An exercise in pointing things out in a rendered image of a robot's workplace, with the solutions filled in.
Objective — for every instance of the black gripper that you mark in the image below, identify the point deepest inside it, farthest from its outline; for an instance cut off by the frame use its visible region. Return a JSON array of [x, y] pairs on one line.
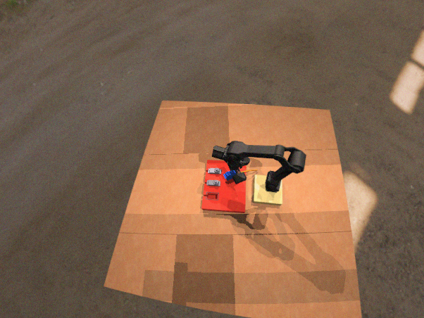
[[240, 176]]

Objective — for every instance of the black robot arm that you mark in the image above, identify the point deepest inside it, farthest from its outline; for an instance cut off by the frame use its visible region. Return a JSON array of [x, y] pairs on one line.
[[237, 151]]

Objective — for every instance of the red flat deck panel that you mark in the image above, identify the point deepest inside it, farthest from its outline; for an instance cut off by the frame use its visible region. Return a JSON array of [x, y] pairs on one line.
[[220, 194]]

